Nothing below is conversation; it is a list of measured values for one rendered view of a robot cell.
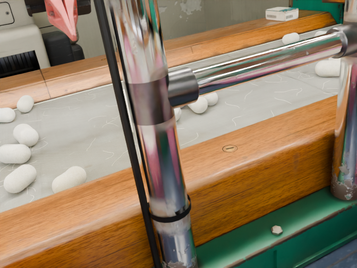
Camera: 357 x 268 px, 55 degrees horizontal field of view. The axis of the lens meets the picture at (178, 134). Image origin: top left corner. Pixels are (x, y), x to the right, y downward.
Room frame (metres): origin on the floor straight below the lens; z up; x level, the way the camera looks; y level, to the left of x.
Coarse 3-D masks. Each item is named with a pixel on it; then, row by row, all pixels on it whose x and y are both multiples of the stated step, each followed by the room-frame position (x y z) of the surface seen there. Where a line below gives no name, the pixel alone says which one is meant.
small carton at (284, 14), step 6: (270, 12) 0.74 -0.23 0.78; (276, 12) 0.72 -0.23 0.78; (282, 12) 0.70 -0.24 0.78; (288, 12) 0.70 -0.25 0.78; (294, 12) 0.70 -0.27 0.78; (270, 18) 0.74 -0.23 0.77; (276, 18) 0.72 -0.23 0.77; (282, 18) 0.70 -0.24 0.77; (288, 18) 0.70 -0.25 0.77; (294, 18) 0.70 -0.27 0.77
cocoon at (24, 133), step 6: (18, 126) 0.36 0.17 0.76; (24, 126) 0.35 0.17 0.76; (18, 132) 0.34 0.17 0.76; (24, 132) 0.34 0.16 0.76; (30, 132) 0.34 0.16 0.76; (36, 132) 0.35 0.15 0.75; (18, 138) 0.34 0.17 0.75; (24, 138) 0.34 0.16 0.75; (30, 138) 0.34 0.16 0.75; (36, 138) 0.34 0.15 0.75; (24, 144) 0.34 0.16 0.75; (30, 144) 0.34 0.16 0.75
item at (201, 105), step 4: (200, 100) 0.36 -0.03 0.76; (204, 100) 0.36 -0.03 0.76; (192, 104) 0.36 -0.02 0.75; (196, 104) 0.36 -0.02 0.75; (200, 104) 0.36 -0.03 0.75; (204, 104) 0.36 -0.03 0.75; (192, 108) 0.36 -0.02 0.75; (196, 108) 0.36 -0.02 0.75; (200, 108) 0.36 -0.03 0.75; (204, 108) 0.36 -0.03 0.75; (196, 112) 0.36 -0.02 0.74; (200, 112) 0.36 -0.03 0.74
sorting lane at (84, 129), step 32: (192, 64) 0.58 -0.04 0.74; (64, 96) 0.50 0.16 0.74; (96, 96) 0.48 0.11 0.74; (224, 96) 0.41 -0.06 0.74; (256, 96) 0.39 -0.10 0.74; (288, 96) 0.38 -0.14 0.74; (320, 96) 0.36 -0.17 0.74; (0, 128) 0.41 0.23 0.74; (64, 128) 0.38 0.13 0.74; (96, 128) 0.37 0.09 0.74; (192, 128) 0.33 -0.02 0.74; (224, 128) 0.32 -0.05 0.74; (32, 160) 0.31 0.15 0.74; (64, 160) 0.30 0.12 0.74; (96, 160) 0.29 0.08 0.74; (128, 160) 0.28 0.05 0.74; (0, 192) 0.26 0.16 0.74; (32, 192) 0.25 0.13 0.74
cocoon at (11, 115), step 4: (0, 108) 0.43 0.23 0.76; (4, 108) 0.43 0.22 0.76; (8, 108) 0.43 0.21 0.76; (0, 112) 0.43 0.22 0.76; (4, 112) 0.42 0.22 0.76; (8, 112) 0.43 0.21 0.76; (12, 112) 0.43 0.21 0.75; (0, 116) 0.42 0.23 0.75; (4, 116) 0.42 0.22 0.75; (8, 116) 0.42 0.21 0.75; (12, 116) 0.43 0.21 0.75; (0, 120) 0.42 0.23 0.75; (4, 120) 0.42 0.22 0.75; (8, 120) 0.42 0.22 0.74; (12, 120) 0.43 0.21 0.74
